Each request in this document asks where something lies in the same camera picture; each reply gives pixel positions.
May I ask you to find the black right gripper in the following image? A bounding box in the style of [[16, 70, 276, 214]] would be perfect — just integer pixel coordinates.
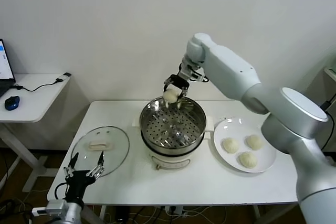
[[162, 74, 190, 109]]

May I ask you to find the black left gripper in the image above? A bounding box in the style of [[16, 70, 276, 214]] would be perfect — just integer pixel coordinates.
[[64, 150, 105, 204]]

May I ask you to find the white steamed baozi bun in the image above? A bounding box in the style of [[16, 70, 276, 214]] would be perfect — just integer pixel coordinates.
[[163, 89, 179, 104], [222, 137, 240, 154], [238, 151, 257, 169], [245, 134, 264, 150]]

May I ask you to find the round glass pot lid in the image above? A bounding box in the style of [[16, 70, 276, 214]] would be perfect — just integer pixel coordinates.
[[70, 126, 130, 177]]

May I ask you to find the steel perforated steamer basket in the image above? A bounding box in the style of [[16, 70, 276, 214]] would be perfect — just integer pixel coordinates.
[[132, 94, 215, 156]]

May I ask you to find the round white plate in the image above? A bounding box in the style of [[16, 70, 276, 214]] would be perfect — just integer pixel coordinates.
[[213, 118, 277, 174]]

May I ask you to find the white electric cooker pot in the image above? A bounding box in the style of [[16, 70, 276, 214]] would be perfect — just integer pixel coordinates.
[[141, 129, 212, 171]]

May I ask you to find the white side desk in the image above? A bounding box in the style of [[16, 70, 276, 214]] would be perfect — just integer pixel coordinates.
[[0, 73, 71, 193]]

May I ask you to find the white power strip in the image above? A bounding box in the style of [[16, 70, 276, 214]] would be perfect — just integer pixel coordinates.
[[164, 205, 184, 216]]

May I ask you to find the blue computer mouse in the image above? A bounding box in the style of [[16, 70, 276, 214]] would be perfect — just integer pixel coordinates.
[[4, 95, 20, 111]]

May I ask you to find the black open laptop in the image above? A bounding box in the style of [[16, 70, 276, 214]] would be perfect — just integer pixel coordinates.
[[0, 38, 16, 98]]

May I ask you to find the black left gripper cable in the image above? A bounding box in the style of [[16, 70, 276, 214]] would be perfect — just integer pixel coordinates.
[[54, 182, 69, 200]]

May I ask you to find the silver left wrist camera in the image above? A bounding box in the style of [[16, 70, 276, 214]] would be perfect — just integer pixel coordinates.
[[31, 199, 69, 216]]

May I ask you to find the black cable with adapter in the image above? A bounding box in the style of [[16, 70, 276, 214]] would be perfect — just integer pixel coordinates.
[[13, 72, 72, 93]]

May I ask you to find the black power brick with cable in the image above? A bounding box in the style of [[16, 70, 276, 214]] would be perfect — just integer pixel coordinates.
[[319, 99, 336, 154]]

